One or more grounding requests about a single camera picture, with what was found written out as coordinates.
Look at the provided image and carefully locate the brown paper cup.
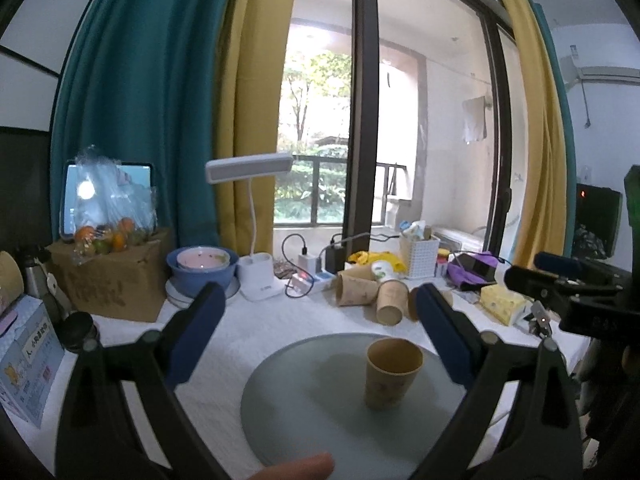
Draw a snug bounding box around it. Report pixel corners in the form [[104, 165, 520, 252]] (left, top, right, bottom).
[[334, 265, 381, 307], [407, 287, 454, 322], [364, 338, 424, 410], [375, 280, 411, 326]]

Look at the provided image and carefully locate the clear bag of fruit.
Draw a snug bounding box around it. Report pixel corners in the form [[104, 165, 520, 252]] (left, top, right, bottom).
[[71, 144, 159, 262]]

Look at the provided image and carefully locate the yellow curtain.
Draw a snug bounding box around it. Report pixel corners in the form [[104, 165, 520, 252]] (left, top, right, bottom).
[[484, 0, 576, 271], [214, 0, 303, 259]]

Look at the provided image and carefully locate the white desk lamp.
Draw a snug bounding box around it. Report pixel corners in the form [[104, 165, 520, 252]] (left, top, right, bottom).
[[205, 152, 294, 304]]

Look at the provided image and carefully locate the person's left hand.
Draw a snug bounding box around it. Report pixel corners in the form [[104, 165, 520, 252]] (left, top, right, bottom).
[[248, 452, 336, 480]]

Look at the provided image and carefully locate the white air conditioner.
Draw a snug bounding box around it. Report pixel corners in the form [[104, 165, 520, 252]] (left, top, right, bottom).
[[574, 64, 640, 82]]

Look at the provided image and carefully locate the yellow packet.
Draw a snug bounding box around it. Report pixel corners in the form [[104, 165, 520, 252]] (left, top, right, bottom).
[[347, 250, 407, 272]]

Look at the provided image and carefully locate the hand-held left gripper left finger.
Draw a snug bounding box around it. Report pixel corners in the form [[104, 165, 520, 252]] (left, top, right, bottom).
[[55, 282, 227, 480]]

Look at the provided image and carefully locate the purple pouch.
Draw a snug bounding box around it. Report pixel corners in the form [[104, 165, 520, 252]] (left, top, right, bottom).
[[446, 252, 502, 292]]

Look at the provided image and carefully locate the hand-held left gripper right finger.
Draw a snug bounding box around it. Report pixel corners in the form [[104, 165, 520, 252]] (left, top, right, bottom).
[[410, 283, 584, 480]]

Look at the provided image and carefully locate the blue printed box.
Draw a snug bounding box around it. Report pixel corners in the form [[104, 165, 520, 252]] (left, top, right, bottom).
[[0, 294, 66, 429]]

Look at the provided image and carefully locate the black monitor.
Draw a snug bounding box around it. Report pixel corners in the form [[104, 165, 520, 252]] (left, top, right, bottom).
[[574, 184, 624, 262]]

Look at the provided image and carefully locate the cardboard box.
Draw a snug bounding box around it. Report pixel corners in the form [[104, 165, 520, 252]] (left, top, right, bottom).
[[46, 229, 174, 324]]

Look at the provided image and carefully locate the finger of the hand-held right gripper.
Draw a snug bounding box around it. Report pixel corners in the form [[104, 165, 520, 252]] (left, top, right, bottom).
[[532, 252, 585, 275], [503, 264, 621, 306]]

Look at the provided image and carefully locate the steel bottle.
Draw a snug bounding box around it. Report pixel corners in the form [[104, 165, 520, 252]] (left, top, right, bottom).
[[24, 254, 52, 302]]

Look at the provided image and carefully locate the black charger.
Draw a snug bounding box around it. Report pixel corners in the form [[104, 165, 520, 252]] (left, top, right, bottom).
[[324, 244, 347, 274]]

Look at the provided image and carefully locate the tablet screen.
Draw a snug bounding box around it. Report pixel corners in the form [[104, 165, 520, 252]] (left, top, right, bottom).
[[59, 161, 157, 242]]

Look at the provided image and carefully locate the white hanging cloth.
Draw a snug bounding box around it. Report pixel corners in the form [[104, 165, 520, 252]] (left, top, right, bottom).
[[461, 95, 489, 145]]

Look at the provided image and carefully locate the white balcony appliance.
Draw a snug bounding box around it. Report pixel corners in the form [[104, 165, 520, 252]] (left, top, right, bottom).
[[431, 226, 487, 254]]

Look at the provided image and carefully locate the round grey glass plate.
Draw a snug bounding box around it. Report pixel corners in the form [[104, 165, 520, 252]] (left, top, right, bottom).
[[240, 332, 502, 472]]

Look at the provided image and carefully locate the white plate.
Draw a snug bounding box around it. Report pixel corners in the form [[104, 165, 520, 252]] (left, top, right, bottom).
[[164, 279, 242, 309]]

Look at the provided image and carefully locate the blue bowl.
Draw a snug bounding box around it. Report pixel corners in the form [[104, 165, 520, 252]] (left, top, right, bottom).
[[166, 247, 239, 299]]

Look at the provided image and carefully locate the pink bowl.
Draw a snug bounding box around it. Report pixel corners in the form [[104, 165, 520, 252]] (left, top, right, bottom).
[[175, 245, 232, 271]]

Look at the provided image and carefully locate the white power strip with chargers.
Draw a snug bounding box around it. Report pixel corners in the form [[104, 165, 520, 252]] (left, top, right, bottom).
[[280, 232, 401, 277]]

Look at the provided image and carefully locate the white printed paper cup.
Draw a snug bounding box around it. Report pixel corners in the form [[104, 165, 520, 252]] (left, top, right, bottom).
[[370, 260, 397, 284]]

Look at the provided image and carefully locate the black round lens cap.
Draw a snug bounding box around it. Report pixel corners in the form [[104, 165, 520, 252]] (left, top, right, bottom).
[[61, 311, 99, 354]]

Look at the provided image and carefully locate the white woven basket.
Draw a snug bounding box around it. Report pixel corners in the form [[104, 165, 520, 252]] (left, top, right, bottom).
[[398, 232, 441, 280]]

